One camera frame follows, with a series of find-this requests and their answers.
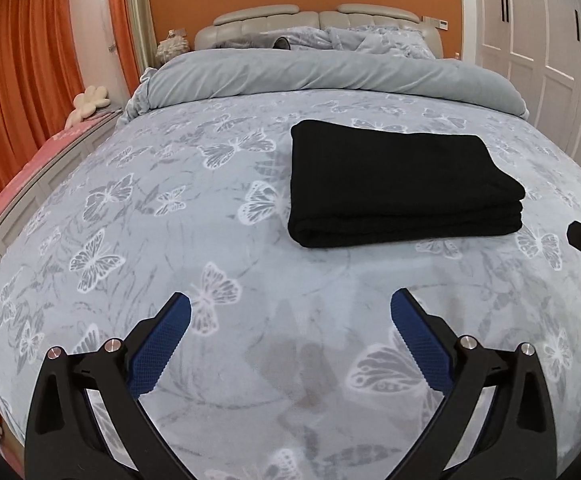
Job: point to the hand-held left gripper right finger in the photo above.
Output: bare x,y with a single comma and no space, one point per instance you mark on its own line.
420,340

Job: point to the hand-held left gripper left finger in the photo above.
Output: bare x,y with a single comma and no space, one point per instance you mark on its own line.
163,340

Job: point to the black pants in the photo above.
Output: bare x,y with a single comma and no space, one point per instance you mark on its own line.
395,185

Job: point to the grey butterfly print blanket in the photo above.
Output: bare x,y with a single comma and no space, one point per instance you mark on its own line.
170,260

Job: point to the white panelled wardrobe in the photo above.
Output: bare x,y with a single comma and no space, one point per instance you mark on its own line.
545,35

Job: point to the pink bench cushion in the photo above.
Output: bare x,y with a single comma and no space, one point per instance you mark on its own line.
35,155

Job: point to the white flower plush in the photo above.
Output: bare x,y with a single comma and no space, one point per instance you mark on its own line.
90,100

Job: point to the plain grey duvet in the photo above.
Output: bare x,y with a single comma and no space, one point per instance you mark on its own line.
320,72

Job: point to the white coral ornament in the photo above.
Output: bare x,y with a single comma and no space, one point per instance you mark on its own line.
173,46

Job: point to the grey patterned pillow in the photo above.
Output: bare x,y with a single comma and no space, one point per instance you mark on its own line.
370,40

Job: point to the orange curtain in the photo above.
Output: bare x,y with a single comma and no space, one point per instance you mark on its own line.
20,60

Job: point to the beige padded headboard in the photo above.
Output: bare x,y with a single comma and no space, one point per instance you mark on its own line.
260,17

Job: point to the white wall control panel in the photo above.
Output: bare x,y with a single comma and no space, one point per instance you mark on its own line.
442,23

